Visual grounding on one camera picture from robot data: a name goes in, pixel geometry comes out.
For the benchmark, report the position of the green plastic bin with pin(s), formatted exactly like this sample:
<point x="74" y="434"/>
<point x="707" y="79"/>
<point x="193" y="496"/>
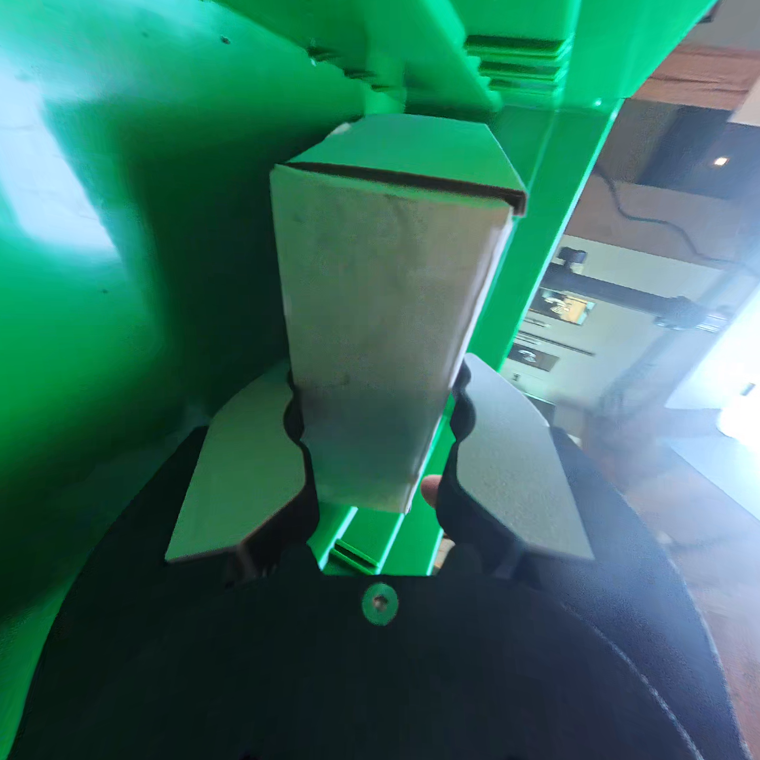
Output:
<point x="148" y="178"/>

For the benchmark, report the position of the framed wall picture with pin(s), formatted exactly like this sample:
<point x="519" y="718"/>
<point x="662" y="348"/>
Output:
<point x="534" y="358"/>
<point x="561" y="306"/>

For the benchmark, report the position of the white cardboard mailer box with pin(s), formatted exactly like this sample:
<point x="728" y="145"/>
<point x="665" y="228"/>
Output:
<point x="380" y="297"/>

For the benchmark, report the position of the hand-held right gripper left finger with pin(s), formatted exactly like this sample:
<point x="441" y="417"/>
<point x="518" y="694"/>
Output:
<point x="249" y="463"/>

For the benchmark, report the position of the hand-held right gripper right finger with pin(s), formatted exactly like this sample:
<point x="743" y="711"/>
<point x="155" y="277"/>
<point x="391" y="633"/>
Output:
<point x="516" y="463"/>

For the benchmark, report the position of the person's right hand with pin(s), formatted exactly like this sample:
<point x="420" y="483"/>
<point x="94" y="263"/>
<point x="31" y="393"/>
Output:
<point x="430" y="490"/>

